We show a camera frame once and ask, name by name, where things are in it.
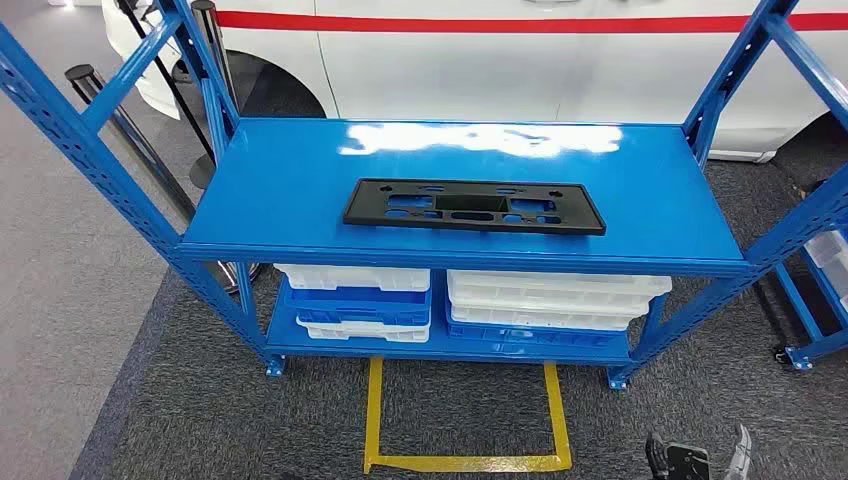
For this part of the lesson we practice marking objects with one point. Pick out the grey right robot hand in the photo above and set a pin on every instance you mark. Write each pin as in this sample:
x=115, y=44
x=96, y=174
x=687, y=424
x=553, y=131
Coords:
x=682, y=464

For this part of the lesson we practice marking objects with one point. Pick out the black plastic panel part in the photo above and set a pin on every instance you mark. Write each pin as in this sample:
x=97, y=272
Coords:
x=364, y=208

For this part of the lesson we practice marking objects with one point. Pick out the blue metal shelf rack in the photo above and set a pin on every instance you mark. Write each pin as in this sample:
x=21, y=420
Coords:
x=285, y=185
x=792, y=305

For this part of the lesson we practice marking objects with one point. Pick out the blue plastic tray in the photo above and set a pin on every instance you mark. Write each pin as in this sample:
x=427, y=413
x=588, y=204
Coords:
x=530, y=336
x=358, y=301

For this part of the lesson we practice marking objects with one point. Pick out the white plastic bin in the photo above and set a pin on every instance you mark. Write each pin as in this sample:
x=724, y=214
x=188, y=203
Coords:
x=828, y=248

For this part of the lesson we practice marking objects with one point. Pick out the white car with red stripe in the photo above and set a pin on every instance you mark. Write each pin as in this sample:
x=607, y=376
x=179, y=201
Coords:
x=464, y=73

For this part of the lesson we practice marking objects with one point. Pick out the black stanchion belt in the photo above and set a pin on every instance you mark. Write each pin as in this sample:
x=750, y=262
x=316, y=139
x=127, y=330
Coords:
x=166, y=78

